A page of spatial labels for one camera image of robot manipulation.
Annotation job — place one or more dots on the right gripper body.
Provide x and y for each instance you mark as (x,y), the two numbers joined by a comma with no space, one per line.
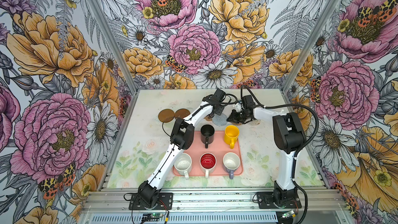
(239,116)

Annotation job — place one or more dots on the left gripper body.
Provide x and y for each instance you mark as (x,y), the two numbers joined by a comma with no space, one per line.
(219,110)

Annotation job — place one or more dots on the grey round felt coaster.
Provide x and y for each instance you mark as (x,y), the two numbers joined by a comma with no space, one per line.
(220,120)

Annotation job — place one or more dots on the dark brown round coaster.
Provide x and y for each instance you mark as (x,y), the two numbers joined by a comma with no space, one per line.
(181,113)

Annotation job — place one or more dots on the clear patterned round coaster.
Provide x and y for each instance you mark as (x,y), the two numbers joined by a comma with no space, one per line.
(254,122)

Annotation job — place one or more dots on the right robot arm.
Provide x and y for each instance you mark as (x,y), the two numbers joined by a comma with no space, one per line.
(289,138)

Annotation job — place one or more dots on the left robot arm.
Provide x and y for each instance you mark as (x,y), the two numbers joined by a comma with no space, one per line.
(181,138)

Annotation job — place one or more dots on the yellow mug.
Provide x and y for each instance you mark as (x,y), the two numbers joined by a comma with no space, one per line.
(231,135)

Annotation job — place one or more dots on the black mug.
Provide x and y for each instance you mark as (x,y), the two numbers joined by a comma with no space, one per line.
(207,135)

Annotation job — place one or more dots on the pink silicone tray mat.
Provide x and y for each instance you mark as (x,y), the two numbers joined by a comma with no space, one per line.
(218,148)

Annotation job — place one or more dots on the white lavender mug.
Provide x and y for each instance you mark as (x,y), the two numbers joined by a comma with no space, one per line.
(231,162)

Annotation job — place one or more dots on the red inside mug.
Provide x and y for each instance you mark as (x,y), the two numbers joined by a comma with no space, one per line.
(208,163)

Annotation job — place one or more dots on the white mug front left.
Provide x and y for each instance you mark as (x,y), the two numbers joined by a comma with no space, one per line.
(183,165)

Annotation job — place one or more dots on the right circuit board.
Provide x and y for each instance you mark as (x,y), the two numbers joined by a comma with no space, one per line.
(289,214)

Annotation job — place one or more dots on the circuit board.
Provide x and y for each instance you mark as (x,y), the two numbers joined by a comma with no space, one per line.
(289,214)
(152,217)

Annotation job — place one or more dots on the left circuit board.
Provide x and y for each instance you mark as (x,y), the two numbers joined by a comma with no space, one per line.
(152,217)

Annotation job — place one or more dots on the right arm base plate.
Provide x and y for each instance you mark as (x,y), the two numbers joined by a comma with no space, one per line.
(274,200)

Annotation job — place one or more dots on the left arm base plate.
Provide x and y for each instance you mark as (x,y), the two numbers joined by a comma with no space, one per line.
(159,201)

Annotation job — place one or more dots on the aluminium front rail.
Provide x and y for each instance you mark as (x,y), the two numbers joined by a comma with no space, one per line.
(210,200)

